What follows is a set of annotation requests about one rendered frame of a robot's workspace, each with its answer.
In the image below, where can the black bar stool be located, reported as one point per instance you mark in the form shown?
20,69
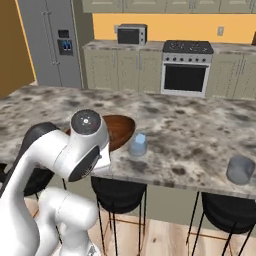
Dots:
230,215
118,196
39,181

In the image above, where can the green base cupboards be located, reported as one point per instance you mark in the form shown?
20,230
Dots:
233,76
121,68

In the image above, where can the clear water glass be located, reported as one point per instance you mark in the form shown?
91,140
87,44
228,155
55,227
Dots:
240,170
138,146

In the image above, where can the green wall cupboards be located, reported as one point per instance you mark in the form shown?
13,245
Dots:
166,6

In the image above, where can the steel oven with hob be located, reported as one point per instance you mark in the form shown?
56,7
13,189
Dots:
186,68

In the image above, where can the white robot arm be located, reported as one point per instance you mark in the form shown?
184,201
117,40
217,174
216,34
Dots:
36,186

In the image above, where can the white wall socket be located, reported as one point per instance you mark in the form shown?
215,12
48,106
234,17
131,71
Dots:
220,31

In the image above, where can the grey microwave oven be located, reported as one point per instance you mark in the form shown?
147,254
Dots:
132,34

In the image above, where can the grey steel fridge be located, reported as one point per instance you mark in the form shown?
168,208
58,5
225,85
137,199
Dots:
50,41

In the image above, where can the brown wooden bowl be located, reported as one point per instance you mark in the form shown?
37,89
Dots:
120,130

